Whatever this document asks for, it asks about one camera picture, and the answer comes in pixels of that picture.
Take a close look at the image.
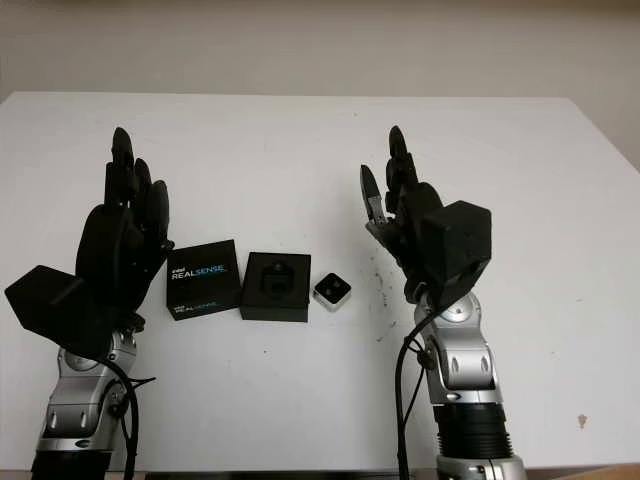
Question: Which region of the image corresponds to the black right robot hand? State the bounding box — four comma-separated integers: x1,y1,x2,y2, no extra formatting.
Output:
358,125,446,302

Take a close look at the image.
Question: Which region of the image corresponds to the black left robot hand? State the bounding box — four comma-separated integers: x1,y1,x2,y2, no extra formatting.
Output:
74,126,176,334

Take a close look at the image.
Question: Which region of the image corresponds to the small silver depth camera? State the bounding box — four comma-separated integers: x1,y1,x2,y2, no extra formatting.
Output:
313,272,352,314

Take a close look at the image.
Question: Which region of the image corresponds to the black RealSense box lid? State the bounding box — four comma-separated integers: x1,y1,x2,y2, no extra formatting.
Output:
166,238,240,321

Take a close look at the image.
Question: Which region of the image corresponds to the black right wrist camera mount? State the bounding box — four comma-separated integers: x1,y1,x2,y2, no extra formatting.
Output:
419,199,493,307

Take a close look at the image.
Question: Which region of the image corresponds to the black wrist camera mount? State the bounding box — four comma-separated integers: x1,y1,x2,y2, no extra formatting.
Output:
419,199,493,307
3,264,109,362

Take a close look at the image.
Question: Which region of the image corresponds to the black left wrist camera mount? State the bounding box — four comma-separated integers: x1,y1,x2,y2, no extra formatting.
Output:
3,264,109,362

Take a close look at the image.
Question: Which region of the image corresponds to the black open camera box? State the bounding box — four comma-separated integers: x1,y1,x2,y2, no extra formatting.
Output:
239,251,312,324

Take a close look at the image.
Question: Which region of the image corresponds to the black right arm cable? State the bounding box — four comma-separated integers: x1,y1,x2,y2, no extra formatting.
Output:
394,294,442,480

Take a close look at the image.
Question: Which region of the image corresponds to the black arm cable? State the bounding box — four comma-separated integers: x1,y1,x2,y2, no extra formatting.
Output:
394,294,442,480
106,349,157,480

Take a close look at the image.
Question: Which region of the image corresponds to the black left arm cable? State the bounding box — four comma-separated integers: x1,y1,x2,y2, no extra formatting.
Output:
106,349,157,480

